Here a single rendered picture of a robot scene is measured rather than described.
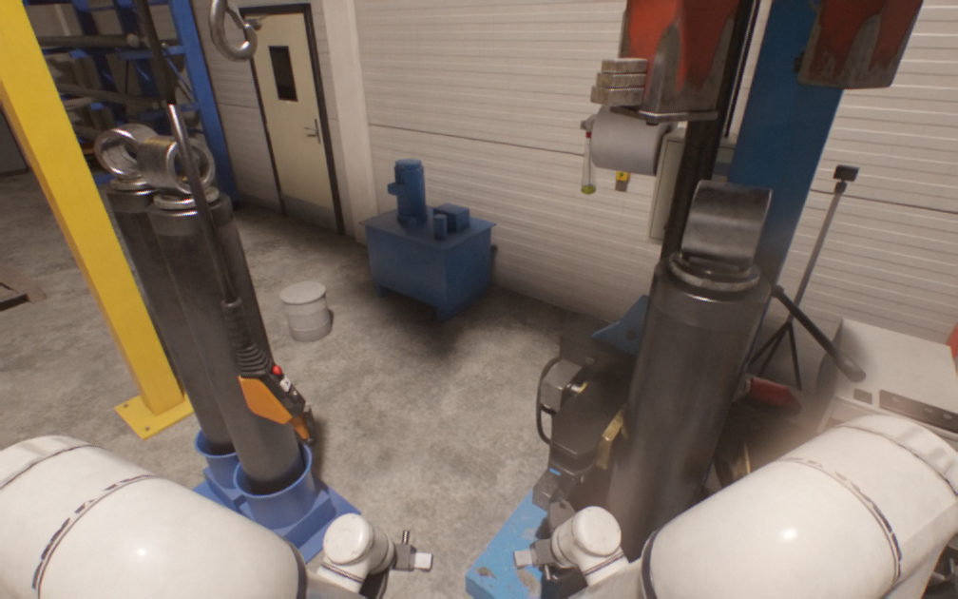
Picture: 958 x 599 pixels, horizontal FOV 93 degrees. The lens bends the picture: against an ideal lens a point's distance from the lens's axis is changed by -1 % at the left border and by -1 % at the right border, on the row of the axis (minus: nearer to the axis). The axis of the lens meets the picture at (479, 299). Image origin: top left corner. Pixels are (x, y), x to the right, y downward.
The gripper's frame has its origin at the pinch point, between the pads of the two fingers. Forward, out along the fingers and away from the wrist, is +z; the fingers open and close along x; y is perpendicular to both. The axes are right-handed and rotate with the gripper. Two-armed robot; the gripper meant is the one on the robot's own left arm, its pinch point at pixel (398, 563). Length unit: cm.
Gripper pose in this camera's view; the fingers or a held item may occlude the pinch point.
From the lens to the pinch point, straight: 129.8
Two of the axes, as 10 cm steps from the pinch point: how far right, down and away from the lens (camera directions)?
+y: 0.7, -8.0, 5.9
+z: 1.6, 6.0, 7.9
